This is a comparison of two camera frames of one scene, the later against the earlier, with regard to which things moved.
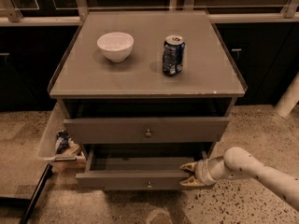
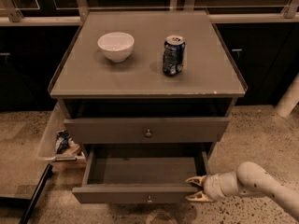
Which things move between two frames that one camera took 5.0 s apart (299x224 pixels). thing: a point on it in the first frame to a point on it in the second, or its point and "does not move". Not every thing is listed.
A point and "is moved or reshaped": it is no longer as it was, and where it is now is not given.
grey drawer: (138, 166) is moved or reshaped
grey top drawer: (147, 130) does not move
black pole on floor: (32, 203) does not move
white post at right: (290, 99) does not move
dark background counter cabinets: (259, 25) does not move
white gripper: (203, 172) to (211, 187)
